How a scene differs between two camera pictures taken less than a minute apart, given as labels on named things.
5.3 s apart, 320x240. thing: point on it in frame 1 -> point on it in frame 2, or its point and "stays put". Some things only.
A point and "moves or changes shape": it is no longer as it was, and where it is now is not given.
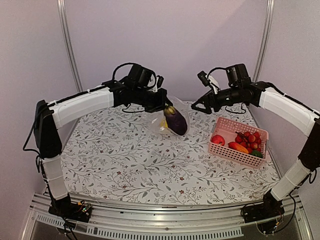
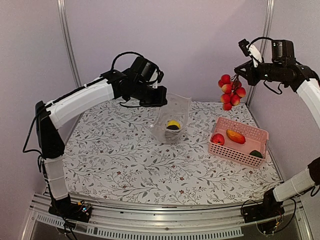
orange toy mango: x=236 y=146 -> x=236 y=136
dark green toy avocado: x=257 y=153 stays put
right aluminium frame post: x=265 y=41 stays put
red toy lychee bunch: x=251 y=141 moves or changes shape
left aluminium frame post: x=63 y=12 stays put
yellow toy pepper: x=163 y=123 -> x=173 y=124
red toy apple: x=218 y=139 stays put
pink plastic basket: x=228 y=129 stays put
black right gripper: x=208 y=96 -> x=249 y=75
